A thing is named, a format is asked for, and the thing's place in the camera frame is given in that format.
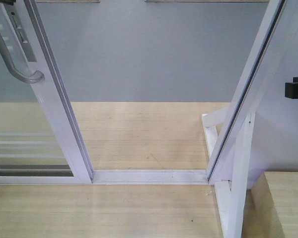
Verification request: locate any white framed transparent sliding door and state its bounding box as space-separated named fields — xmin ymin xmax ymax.
xmin=0 ymin=0 xmax=93 ymax=184

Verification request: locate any white fixed door frame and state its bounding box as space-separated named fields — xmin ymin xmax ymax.
xmin=206 ymin=0 xmax=286 ymax=185

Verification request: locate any grey door handle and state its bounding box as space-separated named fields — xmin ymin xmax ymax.
xmin=0 ymin=33 xmax=45 ymax=84

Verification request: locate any grey door lock plate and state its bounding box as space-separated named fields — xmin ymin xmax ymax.
xmin=7 ymin=7 xmax=37 ymax=62

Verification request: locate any white support brace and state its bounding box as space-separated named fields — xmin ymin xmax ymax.
xmin=215 ymin=113 xmax=255 ymax=238

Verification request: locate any light wooden box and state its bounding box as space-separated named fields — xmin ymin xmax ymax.
xmin=265 ymin=172 xmax=298 ymax=238

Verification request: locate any light wooden base platform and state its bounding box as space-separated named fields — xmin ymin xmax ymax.
xmin=0 ymin=102 xmax=286 ymax=238

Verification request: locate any white bottom sliding rail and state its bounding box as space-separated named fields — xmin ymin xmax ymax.
xmin=93 ymin=169 xmax=208 ymax=185

